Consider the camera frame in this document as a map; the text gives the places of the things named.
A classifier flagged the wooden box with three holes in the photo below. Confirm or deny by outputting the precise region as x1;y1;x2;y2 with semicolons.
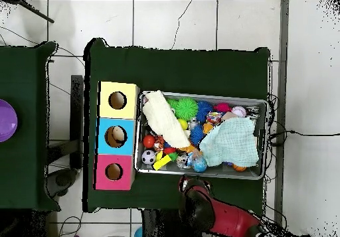
92;80;141;191

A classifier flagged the yellow toy block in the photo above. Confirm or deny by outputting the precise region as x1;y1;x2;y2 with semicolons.
152;154;173;171

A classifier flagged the small soccer ball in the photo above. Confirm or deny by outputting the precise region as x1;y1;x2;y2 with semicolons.
141;149;157;165

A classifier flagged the blue spiky rubber ball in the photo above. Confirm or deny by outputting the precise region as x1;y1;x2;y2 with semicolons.
196;100;214;123
189;125;205;145

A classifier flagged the orange-red smooth ball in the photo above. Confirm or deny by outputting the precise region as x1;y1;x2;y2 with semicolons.
142;134;156;149

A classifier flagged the mint knitted cloth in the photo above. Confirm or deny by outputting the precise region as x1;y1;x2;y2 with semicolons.
199;116;260;168

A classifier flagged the cream knitted cloth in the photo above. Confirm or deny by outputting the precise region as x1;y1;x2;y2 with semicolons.
141;90;191;149

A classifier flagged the green spiky rubber ball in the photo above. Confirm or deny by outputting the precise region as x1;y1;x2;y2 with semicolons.
174;97;199;121

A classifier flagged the white baseball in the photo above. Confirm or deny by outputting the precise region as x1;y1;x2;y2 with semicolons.
230;106;247;118

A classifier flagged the dark green table cloth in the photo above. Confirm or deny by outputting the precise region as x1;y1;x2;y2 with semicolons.
0;40;60;212
83;37;271;213

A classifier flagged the grey rounded stand foot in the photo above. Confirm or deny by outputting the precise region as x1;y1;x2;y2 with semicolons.
46;167;78;197

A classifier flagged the purple bowl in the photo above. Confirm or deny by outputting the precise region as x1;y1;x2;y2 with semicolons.
0;98;19;143

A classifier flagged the dark thin rod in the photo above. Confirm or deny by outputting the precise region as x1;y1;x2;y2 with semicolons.
10;0;55;24

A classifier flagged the shallow wire mesh bin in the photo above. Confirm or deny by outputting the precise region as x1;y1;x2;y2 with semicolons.
133;90;269;181

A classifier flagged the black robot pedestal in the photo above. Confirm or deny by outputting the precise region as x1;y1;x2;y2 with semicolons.
141;208;187;237

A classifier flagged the thin black cable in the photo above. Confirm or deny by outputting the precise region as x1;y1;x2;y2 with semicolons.
269;129;340;146

